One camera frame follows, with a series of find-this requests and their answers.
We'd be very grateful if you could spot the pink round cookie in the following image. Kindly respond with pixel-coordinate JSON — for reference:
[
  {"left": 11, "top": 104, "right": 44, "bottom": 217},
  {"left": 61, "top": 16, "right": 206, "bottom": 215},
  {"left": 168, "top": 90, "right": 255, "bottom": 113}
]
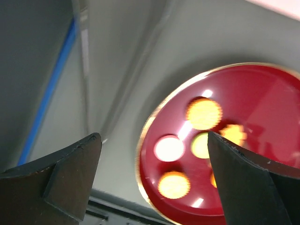
[{"left": 153, "top": 135, "right": 185, "bottom": 162}]

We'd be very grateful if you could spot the yellow round biscuit cookie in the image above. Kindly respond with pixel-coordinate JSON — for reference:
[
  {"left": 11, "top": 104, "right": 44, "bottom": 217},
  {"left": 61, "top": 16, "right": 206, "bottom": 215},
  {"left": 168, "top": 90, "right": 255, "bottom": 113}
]
[{"left": 186, "top": 98, "right": 223, "bottom": 130}]

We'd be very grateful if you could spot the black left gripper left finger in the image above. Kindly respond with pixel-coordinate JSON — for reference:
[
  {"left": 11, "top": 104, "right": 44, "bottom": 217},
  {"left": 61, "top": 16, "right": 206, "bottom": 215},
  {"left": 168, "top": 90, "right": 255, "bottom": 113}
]
[{"left": 0, "top": 133, "right": 102, "bottom": 225}]

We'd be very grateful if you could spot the red round lacquer tray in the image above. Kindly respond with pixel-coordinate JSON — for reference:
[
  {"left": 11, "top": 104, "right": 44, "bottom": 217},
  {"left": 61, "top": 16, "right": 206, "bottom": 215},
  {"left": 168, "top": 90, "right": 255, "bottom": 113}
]
[{"left": 136, "top": 63, "right": 300, "bottom": 225}]

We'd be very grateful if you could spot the orange flower cookie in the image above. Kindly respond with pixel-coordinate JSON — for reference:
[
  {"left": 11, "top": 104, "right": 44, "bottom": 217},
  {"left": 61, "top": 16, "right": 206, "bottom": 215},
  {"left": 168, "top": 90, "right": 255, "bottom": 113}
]
[{"left": 220, "top": 124, "right": 247, "bottom": 146}]

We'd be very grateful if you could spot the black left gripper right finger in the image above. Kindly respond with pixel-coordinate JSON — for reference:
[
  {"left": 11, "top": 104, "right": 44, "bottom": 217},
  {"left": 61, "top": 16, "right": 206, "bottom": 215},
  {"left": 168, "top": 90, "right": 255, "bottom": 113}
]
[{"left": 208, "top": 132, "right": 300, "bottom": 225}]

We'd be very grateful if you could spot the yellow round sandwich cookie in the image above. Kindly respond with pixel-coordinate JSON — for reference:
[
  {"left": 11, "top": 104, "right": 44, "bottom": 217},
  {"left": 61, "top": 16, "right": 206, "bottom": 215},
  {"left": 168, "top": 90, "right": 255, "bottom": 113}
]
[{"left": 157, "top": 171, "right": 191, "bottom": 199}]

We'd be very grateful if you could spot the orange fish cookie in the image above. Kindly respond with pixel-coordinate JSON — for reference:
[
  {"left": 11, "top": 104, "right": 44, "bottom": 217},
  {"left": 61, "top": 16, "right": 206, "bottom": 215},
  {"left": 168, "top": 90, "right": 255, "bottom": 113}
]
[{"left": 210, "top": 173, "right": 217, "bottom": 188}]

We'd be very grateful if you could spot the green round cookie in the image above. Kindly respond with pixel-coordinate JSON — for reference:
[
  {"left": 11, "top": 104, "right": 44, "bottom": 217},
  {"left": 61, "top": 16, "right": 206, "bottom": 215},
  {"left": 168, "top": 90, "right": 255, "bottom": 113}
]
[{"left": 191, "top": 133, "right": 209, "bottom": 159}]

